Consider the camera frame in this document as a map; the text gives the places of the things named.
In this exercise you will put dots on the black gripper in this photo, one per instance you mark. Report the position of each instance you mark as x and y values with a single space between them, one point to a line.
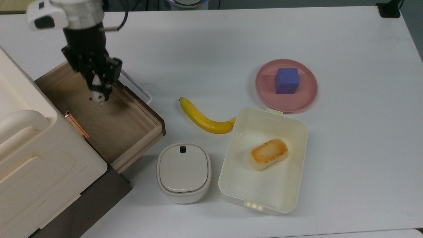
86 49

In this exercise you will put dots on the small white lidded bin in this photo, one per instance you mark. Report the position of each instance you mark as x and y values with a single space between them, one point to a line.
183 172

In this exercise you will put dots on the purple cube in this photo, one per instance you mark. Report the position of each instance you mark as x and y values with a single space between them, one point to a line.
287 81

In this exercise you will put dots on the yellow toy banana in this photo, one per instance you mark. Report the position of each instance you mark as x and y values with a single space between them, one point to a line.
205 122

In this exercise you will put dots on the toasted bread toy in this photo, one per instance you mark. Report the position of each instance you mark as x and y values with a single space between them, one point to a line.
268 154

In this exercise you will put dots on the cream open plastic box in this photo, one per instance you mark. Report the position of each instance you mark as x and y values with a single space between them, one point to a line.
238 185

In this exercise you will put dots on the small panda toy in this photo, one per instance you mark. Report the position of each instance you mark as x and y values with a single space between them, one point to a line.
98 98

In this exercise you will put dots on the pink round plate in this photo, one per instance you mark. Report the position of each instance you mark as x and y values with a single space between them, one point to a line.
264 92

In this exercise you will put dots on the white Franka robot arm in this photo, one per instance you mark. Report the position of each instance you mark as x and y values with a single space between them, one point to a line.
79 13

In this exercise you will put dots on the black stand clamp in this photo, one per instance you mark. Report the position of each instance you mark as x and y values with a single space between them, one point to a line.
390 10

